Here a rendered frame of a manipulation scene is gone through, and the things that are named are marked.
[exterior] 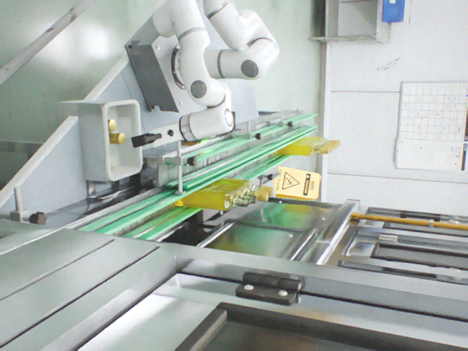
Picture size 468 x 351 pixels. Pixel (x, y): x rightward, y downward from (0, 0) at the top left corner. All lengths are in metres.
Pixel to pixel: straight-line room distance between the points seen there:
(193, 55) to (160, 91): 0.39
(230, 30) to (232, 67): 0.11
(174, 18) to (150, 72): 0.29
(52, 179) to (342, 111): 6.32
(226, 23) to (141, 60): 0.30
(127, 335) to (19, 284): 0.14
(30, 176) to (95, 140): 0.21
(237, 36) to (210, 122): 0.35
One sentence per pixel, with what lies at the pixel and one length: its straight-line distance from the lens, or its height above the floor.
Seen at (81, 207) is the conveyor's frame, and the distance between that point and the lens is 1.44.
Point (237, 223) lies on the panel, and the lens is 1.85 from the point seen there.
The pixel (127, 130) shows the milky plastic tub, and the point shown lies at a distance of 1.60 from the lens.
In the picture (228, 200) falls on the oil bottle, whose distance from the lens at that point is 1.62.
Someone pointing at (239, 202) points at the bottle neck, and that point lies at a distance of 1.62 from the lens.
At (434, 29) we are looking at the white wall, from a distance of 7.34.
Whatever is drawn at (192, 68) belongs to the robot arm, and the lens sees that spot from 1.34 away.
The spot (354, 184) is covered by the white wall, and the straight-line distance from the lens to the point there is 7.61.
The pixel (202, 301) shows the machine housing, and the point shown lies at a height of 1.49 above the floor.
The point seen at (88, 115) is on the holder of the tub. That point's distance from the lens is 1.47.
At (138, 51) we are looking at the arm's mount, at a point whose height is 0.79.
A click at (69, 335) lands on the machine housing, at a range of 0.45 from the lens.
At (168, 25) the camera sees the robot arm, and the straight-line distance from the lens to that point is 1.49.
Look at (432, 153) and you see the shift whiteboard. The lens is 7.41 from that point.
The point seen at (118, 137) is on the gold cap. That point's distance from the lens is 1.54.
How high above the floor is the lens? 1.70
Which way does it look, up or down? 22 degrees down
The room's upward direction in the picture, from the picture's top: 95 degrees clockwise
